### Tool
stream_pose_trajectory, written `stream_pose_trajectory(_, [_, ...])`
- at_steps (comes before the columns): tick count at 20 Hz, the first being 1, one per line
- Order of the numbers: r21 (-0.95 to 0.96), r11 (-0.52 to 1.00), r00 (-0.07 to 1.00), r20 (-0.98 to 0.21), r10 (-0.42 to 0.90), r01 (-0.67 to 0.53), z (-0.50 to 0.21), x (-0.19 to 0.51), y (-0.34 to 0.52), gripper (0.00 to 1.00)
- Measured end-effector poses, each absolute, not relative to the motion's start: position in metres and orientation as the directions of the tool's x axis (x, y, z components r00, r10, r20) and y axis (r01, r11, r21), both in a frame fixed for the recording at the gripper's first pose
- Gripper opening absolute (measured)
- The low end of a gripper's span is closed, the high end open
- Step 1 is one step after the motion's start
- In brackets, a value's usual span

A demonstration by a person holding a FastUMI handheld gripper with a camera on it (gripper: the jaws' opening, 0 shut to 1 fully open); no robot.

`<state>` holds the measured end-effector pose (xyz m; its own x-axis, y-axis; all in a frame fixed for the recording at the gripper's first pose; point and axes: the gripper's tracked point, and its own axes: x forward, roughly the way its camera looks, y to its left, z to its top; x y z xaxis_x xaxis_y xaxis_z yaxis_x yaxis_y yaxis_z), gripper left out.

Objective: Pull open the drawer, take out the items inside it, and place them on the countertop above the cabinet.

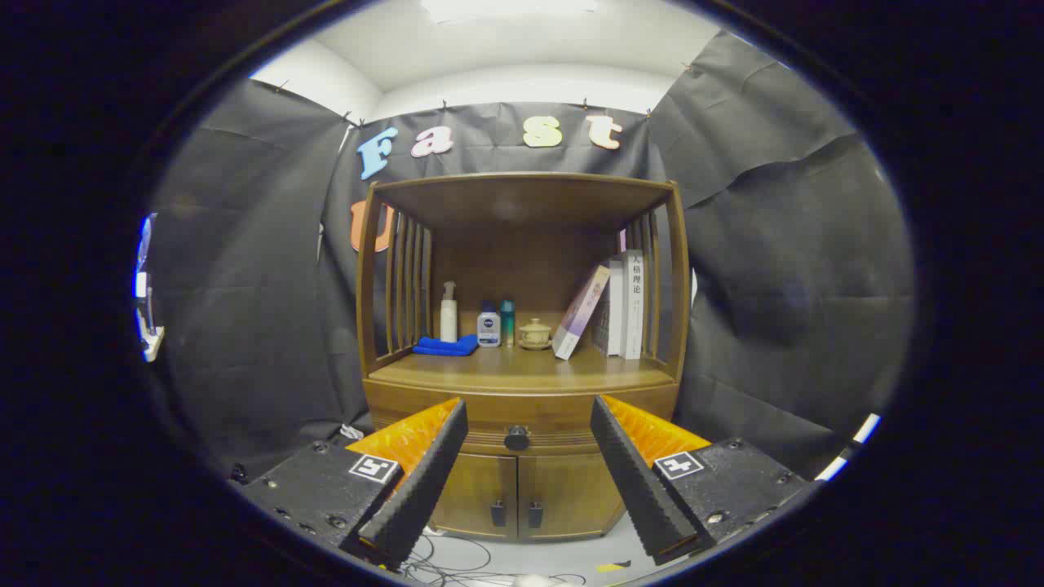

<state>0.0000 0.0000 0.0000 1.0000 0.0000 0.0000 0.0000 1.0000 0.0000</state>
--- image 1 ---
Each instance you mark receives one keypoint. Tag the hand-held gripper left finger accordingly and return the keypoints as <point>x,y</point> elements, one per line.
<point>424,481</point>

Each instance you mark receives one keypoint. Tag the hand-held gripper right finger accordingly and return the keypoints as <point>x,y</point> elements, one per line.
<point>632,481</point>

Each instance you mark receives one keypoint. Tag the wooden cabinet door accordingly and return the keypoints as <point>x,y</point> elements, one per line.
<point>571,489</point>
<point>477,489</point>

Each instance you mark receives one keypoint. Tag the wooden countertop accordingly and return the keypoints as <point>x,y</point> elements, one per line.
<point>522,368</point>

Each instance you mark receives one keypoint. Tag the brown wooden cabinet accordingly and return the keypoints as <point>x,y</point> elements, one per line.
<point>530,269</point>

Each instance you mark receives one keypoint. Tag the yellow floor tape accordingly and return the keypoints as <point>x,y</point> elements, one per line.
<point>612,566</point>

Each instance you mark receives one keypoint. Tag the blue folded cloth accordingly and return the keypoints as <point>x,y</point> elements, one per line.
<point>444,346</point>

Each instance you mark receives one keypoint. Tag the white rounded object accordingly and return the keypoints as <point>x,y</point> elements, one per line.
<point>538,581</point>

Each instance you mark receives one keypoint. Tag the dark patterned book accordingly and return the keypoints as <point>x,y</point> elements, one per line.
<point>602,326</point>

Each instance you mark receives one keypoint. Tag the white pump bottle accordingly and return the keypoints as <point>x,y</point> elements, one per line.
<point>449,322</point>

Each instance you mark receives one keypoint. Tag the white book with black lettering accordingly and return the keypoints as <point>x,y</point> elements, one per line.
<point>634,318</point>

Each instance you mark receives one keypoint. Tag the white bottle with blue cap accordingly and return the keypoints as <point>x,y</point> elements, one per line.
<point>488,330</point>

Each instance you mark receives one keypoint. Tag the plain white book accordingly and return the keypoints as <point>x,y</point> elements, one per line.
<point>617,310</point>

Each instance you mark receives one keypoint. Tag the purple and white book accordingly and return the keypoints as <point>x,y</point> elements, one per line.
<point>581,314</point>

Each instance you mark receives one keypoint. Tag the cream lidded tea cup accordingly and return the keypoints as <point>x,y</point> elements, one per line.
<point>535,333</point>

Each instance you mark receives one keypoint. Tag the teal transparent bottle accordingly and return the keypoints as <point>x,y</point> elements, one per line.
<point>507,322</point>

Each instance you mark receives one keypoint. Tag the white and blue equipment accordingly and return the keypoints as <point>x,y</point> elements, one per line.
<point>147,326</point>

